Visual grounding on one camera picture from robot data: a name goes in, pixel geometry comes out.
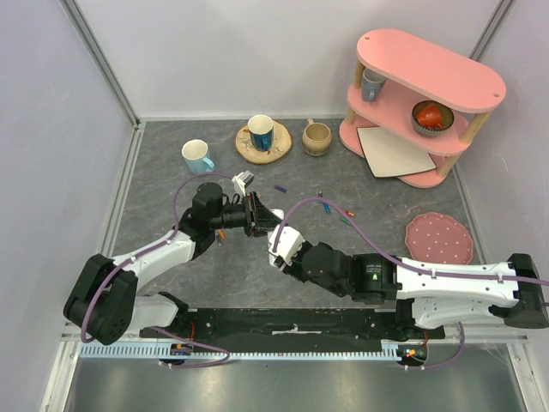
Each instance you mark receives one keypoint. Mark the white square board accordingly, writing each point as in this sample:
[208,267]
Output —
[390,156]

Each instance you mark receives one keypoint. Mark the beige ceramic mug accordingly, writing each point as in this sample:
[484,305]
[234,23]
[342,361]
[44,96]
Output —
[316,138]

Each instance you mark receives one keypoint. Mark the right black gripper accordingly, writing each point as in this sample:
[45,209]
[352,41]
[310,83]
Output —
[287,266]

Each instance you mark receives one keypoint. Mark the pink dotted plate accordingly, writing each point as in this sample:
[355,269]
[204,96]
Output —
[440,239]

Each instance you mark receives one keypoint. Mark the orange cup in bowl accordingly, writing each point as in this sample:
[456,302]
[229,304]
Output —
[429,116]

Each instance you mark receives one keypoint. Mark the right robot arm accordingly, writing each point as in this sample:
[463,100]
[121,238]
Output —
[426,296]

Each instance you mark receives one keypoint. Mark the light blue mug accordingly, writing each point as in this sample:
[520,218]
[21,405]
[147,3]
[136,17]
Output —
[197,156]

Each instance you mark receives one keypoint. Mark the pink three-tier shelf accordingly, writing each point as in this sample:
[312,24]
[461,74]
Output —
[418,70]

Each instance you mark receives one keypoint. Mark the beige floral plate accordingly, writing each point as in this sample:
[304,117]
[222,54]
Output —
[281,143]

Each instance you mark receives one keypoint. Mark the grey-blue mug on shelf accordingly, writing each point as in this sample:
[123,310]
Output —
[371,85]

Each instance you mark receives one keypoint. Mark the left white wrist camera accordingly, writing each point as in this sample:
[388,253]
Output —
[242,181]

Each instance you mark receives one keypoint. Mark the dark blue mug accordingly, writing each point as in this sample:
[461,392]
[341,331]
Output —
[261,129]

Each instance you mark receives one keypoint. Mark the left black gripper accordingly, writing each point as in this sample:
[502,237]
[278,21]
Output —
[258,219]

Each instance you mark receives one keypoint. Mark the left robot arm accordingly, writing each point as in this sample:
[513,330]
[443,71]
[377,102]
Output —
[104,302]

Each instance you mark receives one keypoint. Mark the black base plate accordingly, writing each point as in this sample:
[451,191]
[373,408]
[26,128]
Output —
[313,328]

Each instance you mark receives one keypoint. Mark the grey cable duct rail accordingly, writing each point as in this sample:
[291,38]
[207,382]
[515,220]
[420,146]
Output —
[176,351]

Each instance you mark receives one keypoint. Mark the grey patterned bowl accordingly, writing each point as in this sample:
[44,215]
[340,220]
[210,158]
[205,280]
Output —
[447,115]

